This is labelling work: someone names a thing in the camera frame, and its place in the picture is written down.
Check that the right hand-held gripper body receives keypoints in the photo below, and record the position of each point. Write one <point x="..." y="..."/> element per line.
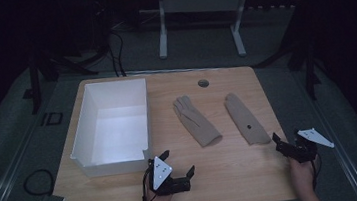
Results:
<point x="300" y="151"/>

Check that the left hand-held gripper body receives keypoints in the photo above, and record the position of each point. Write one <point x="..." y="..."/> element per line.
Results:
<point x="160" y="174"/>

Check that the beige glove with dark dot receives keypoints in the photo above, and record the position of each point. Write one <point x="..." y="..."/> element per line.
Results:
<point x="245" y="117"/>

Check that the beige glove with finger seams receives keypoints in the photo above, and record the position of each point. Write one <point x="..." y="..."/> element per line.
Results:
<point x="197" y="122"/>

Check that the white rectangular box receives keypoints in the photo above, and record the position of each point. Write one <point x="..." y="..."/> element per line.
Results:
<point x="116" y="137"/>

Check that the person's right hand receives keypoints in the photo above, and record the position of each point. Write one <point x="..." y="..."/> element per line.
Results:
<point x="303" y="176"/>

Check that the black tripod stand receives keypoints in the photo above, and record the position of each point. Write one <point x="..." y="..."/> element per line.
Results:
<point x="45" y="65"/>
<point x="302" y="54"/>

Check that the round table grommet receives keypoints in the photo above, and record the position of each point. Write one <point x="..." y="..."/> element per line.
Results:
<point x="203" y="83"/>

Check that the grey tape piece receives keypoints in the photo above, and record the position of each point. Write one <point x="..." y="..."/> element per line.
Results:
<point x="56" y="200"/>

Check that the white metal stand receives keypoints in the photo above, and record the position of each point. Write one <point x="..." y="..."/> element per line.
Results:
<point x="201" y="3"/>

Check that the black rectangular floor frame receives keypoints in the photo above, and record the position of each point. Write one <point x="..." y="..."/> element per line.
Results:
<point x="47" y="119"/>

